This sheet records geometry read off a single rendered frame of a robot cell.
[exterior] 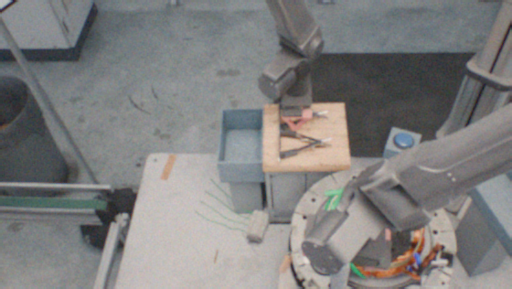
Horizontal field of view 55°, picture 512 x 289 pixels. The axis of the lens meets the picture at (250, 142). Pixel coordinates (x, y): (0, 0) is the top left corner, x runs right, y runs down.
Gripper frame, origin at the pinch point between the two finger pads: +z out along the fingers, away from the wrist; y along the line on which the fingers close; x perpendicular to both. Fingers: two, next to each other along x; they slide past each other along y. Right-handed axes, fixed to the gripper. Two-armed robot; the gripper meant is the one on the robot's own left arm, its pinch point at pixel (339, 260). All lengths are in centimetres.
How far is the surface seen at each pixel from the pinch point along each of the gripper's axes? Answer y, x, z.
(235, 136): -26, 43, 27
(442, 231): 21.0, 16.5, 13.3
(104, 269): -58, 13, 61
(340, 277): 1.6, 1.4, 9.6
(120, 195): -91, 76, 130
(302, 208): -6.7, 17.5, 15.3
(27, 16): -170, 160, 102
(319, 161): -4.3, 31.9, 17.7
